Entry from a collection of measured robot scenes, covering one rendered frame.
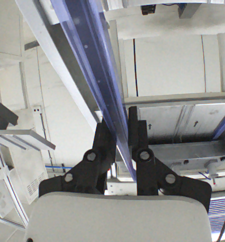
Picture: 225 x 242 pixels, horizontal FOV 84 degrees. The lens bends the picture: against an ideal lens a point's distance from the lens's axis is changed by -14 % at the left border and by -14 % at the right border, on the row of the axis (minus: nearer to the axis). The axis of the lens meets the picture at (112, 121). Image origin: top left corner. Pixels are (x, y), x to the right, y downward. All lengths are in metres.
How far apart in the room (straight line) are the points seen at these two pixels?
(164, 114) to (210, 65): 1.94
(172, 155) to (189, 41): 1.89
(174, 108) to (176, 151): 0.15
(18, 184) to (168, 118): 1.13
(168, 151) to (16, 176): 1.05
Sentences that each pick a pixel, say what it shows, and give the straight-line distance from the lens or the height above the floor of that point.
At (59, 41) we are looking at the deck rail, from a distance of 0.21.
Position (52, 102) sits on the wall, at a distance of 2.38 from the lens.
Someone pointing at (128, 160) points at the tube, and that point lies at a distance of 0.18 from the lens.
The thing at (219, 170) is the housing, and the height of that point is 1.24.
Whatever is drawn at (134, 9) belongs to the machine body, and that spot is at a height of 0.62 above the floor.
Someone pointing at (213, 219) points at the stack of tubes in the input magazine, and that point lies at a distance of 0.80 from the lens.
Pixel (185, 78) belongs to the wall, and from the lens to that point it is 2.07.
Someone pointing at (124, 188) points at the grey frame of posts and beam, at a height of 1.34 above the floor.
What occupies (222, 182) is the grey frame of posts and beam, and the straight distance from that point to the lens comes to 0.71.
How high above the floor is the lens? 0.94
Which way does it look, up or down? 12 degrees up
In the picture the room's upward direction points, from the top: 174 degrees clockwise
